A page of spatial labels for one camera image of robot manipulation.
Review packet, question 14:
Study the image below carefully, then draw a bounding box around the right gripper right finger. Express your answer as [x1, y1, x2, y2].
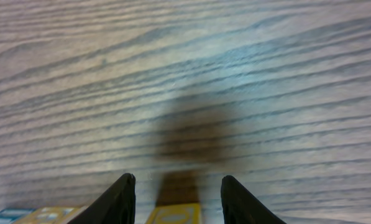
[221, 175, 285, 224]

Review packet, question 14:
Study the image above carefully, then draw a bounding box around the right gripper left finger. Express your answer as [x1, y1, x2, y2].
[68, 173, 136, 224]

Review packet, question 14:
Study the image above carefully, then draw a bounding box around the green B wooden block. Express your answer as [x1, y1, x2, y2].
[145, 203, 202, 224]

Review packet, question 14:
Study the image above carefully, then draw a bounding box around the green L wooden block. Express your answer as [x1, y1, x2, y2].
[14, 206, 87, 224]

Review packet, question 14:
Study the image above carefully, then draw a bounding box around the blue edged squirrel block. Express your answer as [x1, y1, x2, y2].
[0, 208, 35, 224]

